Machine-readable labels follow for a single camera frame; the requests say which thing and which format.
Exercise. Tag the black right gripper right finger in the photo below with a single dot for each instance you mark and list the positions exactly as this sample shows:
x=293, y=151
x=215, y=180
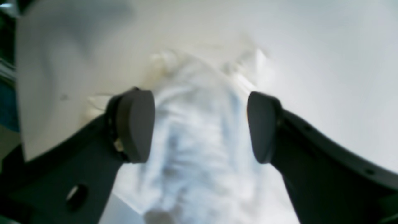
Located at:
x=326, y=183

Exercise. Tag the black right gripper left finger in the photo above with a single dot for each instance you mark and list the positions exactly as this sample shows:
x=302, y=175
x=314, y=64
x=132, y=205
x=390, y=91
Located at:
x=72, y=182

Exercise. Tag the white printed T-shirt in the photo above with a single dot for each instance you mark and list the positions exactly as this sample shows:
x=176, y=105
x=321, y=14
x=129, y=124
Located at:
x=201, y=168

